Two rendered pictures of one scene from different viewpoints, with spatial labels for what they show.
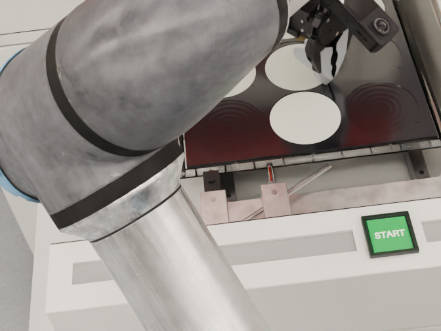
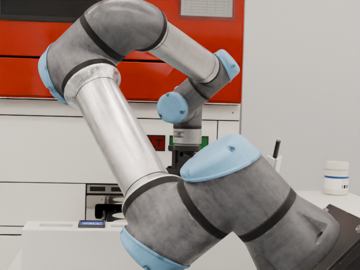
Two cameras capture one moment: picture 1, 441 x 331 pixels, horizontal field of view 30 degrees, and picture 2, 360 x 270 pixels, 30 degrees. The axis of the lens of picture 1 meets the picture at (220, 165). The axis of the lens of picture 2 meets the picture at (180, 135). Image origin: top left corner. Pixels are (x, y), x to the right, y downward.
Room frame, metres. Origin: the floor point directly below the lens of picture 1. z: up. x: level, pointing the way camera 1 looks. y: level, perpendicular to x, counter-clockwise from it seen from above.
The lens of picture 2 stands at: (-0.89, 0.06, 1.23)
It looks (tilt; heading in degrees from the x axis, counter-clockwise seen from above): 3 degrees down; 353
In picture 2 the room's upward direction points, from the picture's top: 2 degrees clockwise
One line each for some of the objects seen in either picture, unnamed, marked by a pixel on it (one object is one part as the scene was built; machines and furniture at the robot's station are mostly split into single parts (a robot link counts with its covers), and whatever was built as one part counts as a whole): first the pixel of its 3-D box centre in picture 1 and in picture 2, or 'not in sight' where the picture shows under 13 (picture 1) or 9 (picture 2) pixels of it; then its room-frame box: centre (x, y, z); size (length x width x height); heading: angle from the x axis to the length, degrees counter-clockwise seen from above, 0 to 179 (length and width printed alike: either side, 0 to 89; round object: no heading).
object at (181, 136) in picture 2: not in sight; (186, 137); (0.85, -0.16, 1.13); 0.08 x 0.08 x 0.05
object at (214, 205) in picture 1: (215, 220); not in sight; (0.63, 0.02, 0.89); 0.08 x 0.03 x 0.03; 179
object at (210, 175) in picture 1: (212, 184); not in sight; (0.69, 0.01, 0.90); 0.04 x 0.02 x 0.03; 179
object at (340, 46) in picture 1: (324, 48); not in sight; (0.86, -0.17, 0.95); 0.06 x 0.03 x 0.09; 41
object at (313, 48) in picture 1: (319, 44); not in sight; (0.82, -0.16, 0.99); 0.05 x 0.02 x 0.09; 131
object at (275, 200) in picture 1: (277, 213); not in sight; (0.62, -0.06, 0.89); 0.08 x 0.03 x 0.03; 179
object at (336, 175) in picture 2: not in sight; (336, 178); (1.02, -0.63, 1.01); 0.07 x 0.07 x 0.10
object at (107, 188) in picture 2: not in sight; (160, 189); (1.10, -0.12, 0.96); 0.44 x 0.01 x 0.02; 89
